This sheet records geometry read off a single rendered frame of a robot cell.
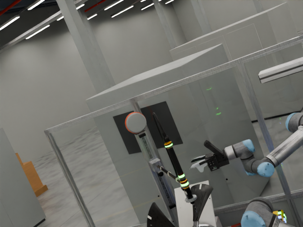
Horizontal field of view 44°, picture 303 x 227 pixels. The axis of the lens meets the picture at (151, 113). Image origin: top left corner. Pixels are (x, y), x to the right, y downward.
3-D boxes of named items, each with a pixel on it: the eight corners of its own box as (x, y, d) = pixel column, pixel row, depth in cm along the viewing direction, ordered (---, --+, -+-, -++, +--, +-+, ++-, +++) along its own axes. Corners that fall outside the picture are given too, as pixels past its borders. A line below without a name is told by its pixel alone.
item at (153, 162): (152, 170, 281) (148, 160, 280) (160, 166, 283) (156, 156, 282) (155, 173, 272) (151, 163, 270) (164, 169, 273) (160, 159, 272)
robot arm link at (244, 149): (257, 154, 203) (251, 140, 201) (237, 161, 205) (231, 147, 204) (255, 149, 210) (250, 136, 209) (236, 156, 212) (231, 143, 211)
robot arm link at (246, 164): (254, 179, 201) (247, 161, 200) (244, 174, 212) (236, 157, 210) (266, 172, 203) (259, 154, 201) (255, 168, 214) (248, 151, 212)
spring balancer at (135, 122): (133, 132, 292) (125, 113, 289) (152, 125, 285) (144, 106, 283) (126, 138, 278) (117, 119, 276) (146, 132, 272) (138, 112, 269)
